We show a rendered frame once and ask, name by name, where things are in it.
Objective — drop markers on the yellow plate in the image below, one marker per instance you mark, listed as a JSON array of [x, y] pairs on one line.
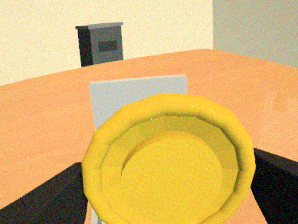
[[168, 159]]

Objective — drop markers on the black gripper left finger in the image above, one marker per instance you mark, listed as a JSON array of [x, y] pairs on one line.
[[59, 200]]

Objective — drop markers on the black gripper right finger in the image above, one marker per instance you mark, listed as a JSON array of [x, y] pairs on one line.
[[275, 187]]

